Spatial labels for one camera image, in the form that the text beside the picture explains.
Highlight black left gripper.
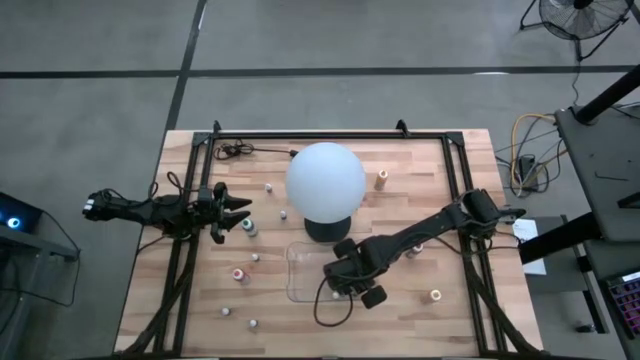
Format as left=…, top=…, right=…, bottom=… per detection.
left=191, top=181, right=253, bottom=245

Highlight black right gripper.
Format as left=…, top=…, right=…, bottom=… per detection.
left=322, top=238, right=389, bottom=310

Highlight clear plastic bin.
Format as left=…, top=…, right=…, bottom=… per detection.
left=285, top=239, right=376, bottom=304

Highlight white globe table lamp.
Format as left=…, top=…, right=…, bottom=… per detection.
left=284, top=141, right=368, bottom=244

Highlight white paper sheet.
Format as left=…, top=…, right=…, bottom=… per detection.
left=512, top=218, right=548, bottom=277

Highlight black power strip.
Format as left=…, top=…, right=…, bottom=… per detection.
left=517, top=154, right=540, bottom=192

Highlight black desk support beam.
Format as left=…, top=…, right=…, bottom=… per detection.
left=517, top=212, right=604, bottom=265

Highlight black computer with blue light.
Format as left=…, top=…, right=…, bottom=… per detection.
left=0, top=192, right=44, bottom=236

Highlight dark grey equipment cart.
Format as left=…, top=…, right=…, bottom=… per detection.
left=0, top=224, right=81, bottom=360

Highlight grey side table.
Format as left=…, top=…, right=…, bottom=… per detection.
left=574, top=239, right=640, bottom=360

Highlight grey desk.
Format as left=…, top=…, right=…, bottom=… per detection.
left=554, top=102, right=640, bottom=244

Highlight backlit keyboard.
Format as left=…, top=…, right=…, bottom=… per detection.
left=604, top=269, right=640, bottom=346

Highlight black diagonal pole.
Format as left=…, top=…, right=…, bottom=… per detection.
left=574, top=64, right=640, bottom=125

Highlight black floor fan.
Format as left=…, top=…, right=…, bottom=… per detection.
left=518, top=0, right=632, bottom=64

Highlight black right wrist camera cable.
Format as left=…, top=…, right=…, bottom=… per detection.
left=313, top=277, right=355, bottom=329

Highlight black lamp power cable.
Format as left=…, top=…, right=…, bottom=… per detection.
left=213, top=140, right=300, bottom=162

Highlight black aluminium table frame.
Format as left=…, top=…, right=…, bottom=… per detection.
left=117, top=129, right=541, bottom=360

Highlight yellow floor cable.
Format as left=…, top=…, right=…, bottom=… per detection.
left=509, top=112, right=557, bottom=190

